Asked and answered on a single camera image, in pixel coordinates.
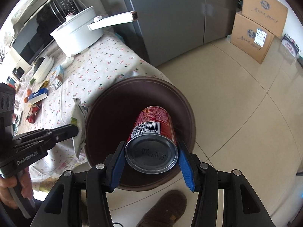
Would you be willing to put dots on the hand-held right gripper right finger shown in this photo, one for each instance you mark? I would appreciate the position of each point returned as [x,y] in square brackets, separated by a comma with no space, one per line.
[187,170]

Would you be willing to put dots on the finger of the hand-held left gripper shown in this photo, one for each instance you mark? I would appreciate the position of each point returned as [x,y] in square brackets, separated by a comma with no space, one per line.
[64,132]

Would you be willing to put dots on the brown fuzzy slipper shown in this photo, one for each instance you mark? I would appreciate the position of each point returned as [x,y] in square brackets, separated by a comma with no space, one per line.
[163,208]

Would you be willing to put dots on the brown cardboard box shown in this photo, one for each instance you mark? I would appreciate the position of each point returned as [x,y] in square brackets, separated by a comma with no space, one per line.
[262,7]

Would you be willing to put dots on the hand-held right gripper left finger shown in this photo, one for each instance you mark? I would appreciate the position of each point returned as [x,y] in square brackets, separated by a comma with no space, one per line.
[118,167]

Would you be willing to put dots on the black microwave oven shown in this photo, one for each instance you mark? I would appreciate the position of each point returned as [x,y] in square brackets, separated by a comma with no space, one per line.
[35,33]

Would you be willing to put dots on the pale snack bag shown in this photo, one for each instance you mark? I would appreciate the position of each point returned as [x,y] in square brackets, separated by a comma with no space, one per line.
[79,123]

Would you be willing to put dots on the yellow packet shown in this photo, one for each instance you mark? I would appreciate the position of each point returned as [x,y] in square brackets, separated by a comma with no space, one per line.
[45,84]

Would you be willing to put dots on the floral cover cloth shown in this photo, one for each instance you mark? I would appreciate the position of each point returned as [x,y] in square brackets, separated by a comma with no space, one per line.
[26,4]

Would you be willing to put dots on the red drink can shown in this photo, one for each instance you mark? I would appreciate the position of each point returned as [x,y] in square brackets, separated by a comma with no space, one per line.
[151,151]

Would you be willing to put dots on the brown plastic trash bin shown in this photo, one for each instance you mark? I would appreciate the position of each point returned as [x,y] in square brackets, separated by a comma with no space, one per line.
[113,113]

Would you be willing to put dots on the cardboard box with white label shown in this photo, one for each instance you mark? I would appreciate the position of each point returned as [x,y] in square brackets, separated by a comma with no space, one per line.
[251,37]

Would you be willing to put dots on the green squash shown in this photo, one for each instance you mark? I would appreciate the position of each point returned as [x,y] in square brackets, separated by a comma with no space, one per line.
[39,62]

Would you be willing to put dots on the person's left hand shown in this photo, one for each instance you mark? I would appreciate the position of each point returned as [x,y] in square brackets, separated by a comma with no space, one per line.
[7,189]

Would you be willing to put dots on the small orange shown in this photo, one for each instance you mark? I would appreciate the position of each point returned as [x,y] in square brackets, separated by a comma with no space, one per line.
[28,91]
[25,99]

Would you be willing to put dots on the grey refrigerator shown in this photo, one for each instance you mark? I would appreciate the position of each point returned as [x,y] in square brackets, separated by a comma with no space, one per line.
[175,16]

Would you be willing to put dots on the printed bag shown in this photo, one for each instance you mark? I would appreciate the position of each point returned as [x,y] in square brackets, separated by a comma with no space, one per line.
[290,46]

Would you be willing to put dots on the white electric pot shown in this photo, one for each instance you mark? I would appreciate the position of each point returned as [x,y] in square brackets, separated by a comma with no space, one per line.
[75,37]

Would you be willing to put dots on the floral cherry tablecloth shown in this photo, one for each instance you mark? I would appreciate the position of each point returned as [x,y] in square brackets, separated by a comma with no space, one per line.
[99,59]

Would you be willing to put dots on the milk carton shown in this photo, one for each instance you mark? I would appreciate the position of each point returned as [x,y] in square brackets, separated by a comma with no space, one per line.
[58,74]

